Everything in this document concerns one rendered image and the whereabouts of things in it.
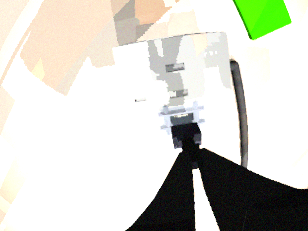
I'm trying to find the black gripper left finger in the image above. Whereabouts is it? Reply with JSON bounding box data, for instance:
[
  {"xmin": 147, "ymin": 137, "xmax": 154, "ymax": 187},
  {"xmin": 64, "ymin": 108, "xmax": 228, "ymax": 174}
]
[{"xmin": 122, "ymin": 151, "xmax": 196, "ymax": 231}]

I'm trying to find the bright green flat rectangular block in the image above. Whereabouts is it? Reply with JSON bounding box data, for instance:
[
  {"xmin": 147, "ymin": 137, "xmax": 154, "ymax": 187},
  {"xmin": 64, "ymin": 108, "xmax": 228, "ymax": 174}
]
[{"xmin": 232, "ymin": 0, "xmax": 292, "ymax": 41}]

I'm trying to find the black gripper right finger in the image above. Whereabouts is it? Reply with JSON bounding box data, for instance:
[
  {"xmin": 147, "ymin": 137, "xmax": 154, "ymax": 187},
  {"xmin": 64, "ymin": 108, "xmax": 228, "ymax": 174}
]
[{"xmin": 196, "ymin": 148, "xmax": 308, "ymax": 231}]

